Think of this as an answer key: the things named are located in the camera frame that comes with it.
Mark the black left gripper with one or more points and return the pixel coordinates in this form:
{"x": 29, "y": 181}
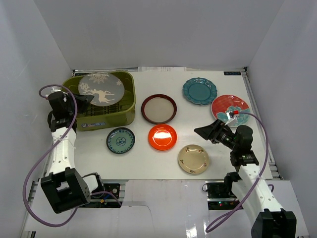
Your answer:
{"x": 76, "y": 103}

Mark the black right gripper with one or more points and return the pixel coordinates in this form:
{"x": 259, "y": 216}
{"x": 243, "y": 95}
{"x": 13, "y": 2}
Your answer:
{"x": 212, "y": 131}

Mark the grey deer plate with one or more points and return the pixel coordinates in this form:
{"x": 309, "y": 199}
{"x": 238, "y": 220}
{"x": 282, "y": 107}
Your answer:
{"x": 106, "y": 88}

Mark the dark red rimmed cream plate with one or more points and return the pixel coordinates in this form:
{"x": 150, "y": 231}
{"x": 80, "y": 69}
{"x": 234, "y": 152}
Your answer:
{"x": 159, "y": 109}

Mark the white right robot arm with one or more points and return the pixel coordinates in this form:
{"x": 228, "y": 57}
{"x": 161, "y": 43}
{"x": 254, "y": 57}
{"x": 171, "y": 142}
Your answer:
{"x": 267, "y": 216}

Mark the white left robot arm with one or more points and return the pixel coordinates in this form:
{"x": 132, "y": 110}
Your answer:
{"x": 63, "y": 186}

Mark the olive green plastic bin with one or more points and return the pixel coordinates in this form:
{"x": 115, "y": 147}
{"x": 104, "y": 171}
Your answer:
{"x": 119, "y": 114}

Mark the red and teal floral plate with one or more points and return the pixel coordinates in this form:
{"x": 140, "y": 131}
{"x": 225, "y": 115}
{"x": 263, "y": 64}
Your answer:
{"x": 228, "y": 103}

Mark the cream floral plate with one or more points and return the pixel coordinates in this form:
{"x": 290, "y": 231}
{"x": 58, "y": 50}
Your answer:
{"x": 193, "y": 159}

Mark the teal scalloped plate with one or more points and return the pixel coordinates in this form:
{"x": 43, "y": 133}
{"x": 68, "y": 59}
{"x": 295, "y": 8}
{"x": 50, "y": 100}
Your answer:
{"x": 199, "y": 91}

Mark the orange glossy plate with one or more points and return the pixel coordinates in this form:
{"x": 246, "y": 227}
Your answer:
{"x": 162, "y": 137}

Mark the green blue patterned small plate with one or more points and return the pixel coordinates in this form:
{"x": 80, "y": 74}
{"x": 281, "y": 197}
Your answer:
{"x": 120, "y": 140}

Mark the white paper sheets at back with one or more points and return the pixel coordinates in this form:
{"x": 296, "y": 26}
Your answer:
{"x": 161, "y": 68}

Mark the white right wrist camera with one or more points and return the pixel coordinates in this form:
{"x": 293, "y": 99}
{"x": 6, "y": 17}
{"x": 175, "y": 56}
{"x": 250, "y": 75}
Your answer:
{"x": 231, "y": 115}

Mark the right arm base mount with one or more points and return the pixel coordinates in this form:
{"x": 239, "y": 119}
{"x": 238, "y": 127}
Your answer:
{"x": 218, "y": 197}

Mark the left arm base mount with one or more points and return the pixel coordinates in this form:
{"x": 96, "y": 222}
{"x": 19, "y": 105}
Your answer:
{"x": 105, "y": 196}

